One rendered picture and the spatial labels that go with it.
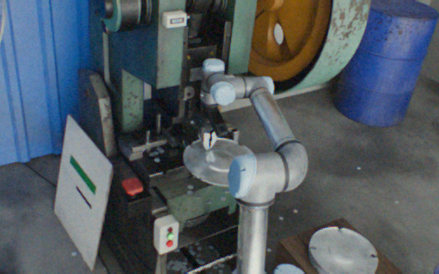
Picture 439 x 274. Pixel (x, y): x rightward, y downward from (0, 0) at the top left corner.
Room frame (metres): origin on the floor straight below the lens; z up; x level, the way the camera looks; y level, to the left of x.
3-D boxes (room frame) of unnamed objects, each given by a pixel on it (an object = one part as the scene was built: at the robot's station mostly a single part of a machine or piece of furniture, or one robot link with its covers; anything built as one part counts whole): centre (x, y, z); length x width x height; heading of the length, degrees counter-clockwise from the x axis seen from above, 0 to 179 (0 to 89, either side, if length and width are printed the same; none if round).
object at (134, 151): (1.61, 0.31, 0.76); 0.17 x 0.06 x 0.10; 127
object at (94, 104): (1.66, 0.48, 0.45); 0.92 x 0.12 x 0.90; 37
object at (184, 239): (1.72, 0.18, 0.31); 0.43 x 0.42 x 0.01; 127
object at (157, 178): (1.71, 0.18, 0.68); 0.45 x 0.30 x 0.06; 127
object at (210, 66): (1.56, 0.07, 1.10); 0.09 x 0.08 x 0.11; 21
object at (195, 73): (1.67, 0.15, 1.04); 0.17 x 0.15 x 0.30; 37
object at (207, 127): (1.57, 0.07, 0.94); 0.09 x 0.08 x 0.12; 37
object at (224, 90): (1.48, 0.02, 1.10); 0.11 x 0.11 x 0.08; 21
